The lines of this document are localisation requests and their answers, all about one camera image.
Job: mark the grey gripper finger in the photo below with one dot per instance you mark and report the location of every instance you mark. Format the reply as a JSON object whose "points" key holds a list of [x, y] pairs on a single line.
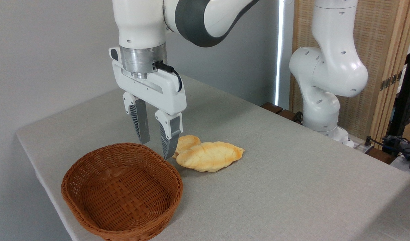
{"points": [[170, 132], [141, 120]]}

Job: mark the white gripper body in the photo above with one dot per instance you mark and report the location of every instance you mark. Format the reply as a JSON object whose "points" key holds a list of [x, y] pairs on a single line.
{"points": [[151, 88]]}

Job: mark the long braided bread loaf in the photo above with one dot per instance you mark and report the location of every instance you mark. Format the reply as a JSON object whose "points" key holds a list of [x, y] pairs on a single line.
{"points": [[208, 155]]}

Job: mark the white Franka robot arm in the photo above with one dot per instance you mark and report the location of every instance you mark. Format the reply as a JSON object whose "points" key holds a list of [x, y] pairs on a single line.
{"points": [[328, 67]]}

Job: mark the small round bread roll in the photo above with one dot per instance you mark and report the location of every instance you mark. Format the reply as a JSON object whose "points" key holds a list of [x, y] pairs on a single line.
{"points": [[188, 142]]}

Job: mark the brown wicker basket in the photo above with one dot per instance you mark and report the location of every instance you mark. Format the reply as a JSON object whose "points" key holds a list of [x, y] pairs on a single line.
{"points": [[124, 187]]}

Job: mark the dark brown wooden board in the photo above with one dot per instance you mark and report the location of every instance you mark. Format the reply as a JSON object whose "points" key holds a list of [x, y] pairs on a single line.
{"points": [[271, 107]]}

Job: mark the grey tablecloth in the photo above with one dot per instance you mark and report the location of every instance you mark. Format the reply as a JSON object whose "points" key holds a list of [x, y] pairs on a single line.
{"points": [[275, 184]]}

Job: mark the wooden rattan folding screen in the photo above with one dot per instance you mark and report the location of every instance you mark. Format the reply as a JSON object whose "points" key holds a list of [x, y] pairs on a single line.
{"points": [[375, 40]]}

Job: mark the brass screen hinge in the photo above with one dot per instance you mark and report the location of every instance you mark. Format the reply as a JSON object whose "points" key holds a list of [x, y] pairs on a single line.
{"points": [[390, 80]]}

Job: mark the black upright stand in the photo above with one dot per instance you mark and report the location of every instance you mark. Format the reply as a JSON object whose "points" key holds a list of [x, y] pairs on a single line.
{"points": [[404, 93]]}

